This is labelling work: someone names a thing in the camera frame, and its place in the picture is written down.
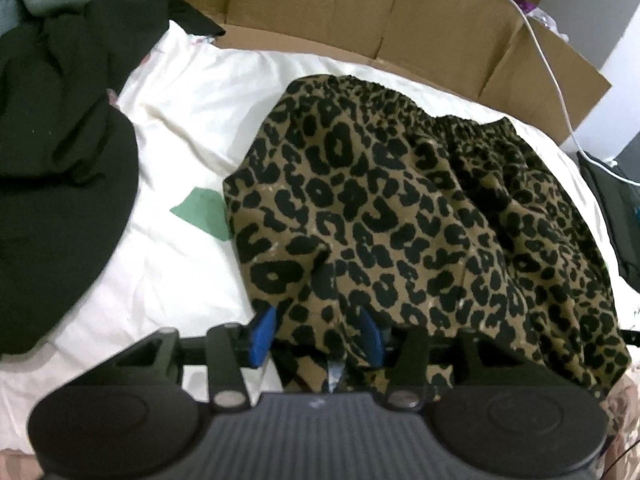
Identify cream printed blanket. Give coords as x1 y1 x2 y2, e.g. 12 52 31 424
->
0 20 640 480

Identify black folded garment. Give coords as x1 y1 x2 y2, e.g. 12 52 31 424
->
575 150 640 281

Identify black garment pile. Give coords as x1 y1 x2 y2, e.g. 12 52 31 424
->
0 0 227 356

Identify white cable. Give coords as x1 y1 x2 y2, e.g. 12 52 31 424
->
507 0 640 186

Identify brown cardboard sheet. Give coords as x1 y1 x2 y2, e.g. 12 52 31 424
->
127 0 613 146

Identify leopard print skirt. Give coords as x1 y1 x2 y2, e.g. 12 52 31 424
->
222 74 632 401

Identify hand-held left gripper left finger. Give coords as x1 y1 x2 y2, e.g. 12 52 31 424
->
75 305 278 409

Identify clear plastic bottle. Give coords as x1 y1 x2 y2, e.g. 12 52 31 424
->
532 12 571 41

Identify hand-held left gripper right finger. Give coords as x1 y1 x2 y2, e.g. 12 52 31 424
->
357 305 506 411

